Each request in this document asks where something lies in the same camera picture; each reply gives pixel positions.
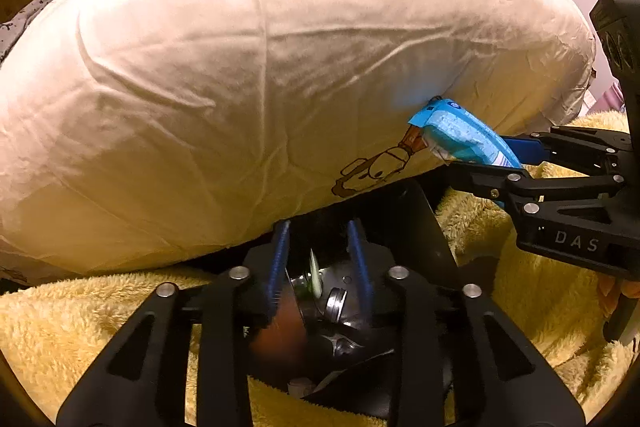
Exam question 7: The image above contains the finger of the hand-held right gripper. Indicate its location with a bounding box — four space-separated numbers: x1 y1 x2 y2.
445 159 626 217
500 125 631 174

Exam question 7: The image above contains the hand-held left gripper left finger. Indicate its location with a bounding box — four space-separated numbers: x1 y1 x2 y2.
56 219 301 427

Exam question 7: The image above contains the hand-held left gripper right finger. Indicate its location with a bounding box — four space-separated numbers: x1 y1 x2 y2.
347 219 586 427

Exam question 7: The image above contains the blue plastic wrapper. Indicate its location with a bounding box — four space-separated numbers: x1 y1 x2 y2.
407 97 523 170

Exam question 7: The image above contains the black trash bag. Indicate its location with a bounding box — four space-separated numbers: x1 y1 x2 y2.
197 179 463 427

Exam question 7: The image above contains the person's right hand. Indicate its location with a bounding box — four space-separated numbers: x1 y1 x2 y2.
596 278 640 319

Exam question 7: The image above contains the pale green wrapper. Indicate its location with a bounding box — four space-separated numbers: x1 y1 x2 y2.
307 248 324 299

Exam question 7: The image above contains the metal can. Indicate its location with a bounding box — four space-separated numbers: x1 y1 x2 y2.
320 286 352 323

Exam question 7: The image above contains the brown wrapper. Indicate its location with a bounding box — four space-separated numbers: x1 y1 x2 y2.
249 284 312 365

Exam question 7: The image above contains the yellow fleece blanket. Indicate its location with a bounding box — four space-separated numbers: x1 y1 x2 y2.
0 109 633 427

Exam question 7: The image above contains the cream cartoon print quilt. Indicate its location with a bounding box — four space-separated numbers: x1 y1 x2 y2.
0 0 598 285

